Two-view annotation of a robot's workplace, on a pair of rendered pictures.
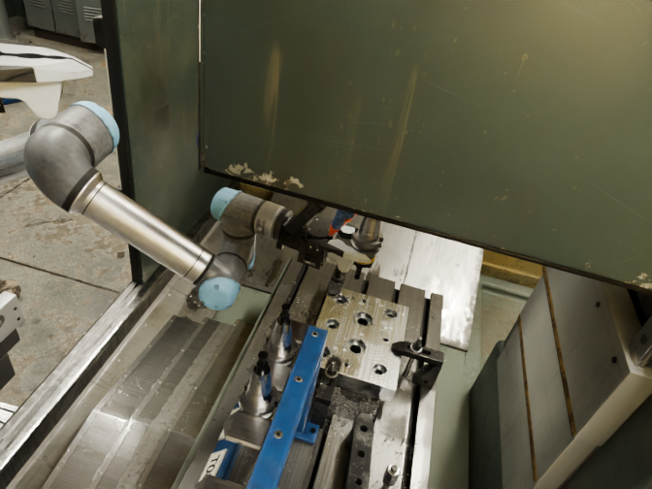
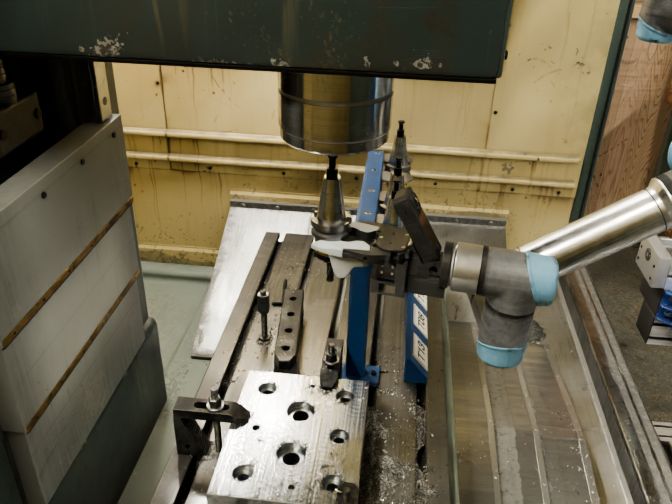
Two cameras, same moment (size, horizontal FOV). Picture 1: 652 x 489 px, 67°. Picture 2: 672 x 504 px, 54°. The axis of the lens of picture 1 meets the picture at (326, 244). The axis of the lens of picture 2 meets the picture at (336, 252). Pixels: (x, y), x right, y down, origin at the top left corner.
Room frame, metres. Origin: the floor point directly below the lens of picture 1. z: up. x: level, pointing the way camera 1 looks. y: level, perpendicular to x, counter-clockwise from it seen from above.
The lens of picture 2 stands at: (1.69, -0.10, 1.82)
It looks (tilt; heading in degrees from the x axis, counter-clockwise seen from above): 30 degrees down; 178
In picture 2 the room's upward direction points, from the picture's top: 2 degrees clockwise
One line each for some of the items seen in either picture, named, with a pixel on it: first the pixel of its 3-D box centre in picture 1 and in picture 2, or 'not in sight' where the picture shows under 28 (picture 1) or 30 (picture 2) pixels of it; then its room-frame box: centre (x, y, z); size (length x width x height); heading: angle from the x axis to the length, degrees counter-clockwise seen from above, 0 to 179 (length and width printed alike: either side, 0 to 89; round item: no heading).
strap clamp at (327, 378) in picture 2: (328, 384); (331, 372); (0.71, -0.07, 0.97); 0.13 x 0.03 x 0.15; 173
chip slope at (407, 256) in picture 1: (363, 264); not in sight; (1.45, -0.16, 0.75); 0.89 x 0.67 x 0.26; 83
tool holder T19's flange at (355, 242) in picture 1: (367, 240); (331, 224); (0.79, -0.08, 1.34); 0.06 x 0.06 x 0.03
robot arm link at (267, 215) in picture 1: (271, 221); (464, 266); (0.84, 0.12, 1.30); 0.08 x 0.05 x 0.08; 165
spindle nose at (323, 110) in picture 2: not in sight; (335, 94); (0.79, -0.08, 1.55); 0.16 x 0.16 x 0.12
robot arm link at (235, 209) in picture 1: (240, 211); (516, 277); (0.87, 0.20, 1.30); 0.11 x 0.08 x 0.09; 75
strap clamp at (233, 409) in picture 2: (414, 358); (212, 420); (0.84, -0.28, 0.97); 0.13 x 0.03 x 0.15; 83
